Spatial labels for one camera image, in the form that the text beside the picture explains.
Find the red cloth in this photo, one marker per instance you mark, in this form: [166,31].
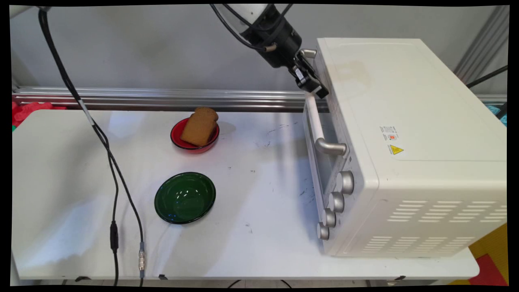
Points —
[28,111]

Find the brown bread slice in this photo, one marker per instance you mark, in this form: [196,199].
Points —
[198,127]

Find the aluminium frame rail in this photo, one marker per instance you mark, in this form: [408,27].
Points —
[162,99]

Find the aluminium frame post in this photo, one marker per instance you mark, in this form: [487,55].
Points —
[482,44]

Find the yellow foam mat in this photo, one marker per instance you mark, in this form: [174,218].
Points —
[492,243]

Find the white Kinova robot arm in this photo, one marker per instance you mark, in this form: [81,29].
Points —
[249,16]

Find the red bowl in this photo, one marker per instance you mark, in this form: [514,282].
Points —
[176,136]

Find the green glass bowl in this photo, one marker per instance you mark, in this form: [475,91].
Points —
[184,198]

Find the teal cloth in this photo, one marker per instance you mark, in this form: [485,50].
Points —
[496,111]

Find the yellow warning sticker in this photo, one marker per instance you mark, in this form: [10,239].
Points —
[395,150]

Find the white toaster oven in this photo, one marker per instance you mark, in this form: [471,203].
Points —
[405,121]

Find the white label sticker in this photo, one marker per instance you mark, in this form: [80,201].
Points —
[389,133]

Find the large silver oven knob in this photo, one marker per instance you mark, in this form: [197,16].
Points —
[346,182]

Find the red foam mat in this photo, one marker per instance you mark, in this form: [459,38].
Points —
[492,271]

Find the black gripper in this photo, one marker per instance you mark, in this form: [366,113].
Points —
[284,42]

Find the small silver oven knob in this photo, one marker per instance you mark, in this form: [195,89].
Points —
[323,231]

